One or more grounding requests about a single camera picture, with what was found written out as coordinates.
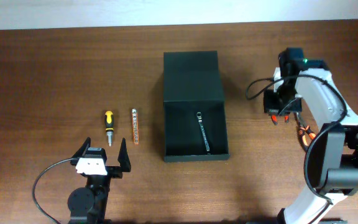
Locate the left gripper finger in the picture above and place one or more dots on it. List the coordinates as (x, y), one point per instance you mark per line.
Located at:
(123, 157)
(79, 153)

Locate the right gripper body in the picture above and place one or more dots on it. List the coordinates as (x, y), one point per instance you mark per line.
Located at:
(284, 100)

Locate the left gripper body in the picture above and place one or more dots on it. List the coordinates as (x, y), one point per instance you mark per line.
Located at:
(114, 172)

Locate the small red cutting pliers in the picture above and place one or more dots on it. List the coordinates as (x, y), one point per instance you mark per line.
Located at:
(274, 119)

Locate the orange black long-nose pliers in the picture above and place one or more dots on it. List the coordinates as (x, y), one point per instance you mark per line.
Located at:
(303, 132)

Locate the yellow black stubby screwdriver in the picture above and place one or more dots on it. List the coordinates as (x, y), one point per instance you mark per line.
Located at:
(109, 126)

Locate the orange socket bit rail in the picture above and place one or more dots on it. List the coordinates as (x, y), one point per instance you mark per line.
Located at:
(135, 126)

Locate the silver ratchet wrench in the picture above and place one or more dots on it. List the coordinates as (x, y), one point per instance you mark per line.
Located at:
(200, 121)

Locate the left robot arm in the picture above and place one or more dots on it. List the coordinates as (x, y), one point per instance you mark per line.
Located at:
(88, 204)

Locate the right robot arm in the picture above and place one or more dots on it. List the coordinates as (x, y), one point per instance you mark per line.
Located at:
(331, 159)

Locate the black open storage box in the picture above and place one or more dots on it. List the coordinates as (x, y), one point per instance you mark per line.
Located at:
(191, 84)

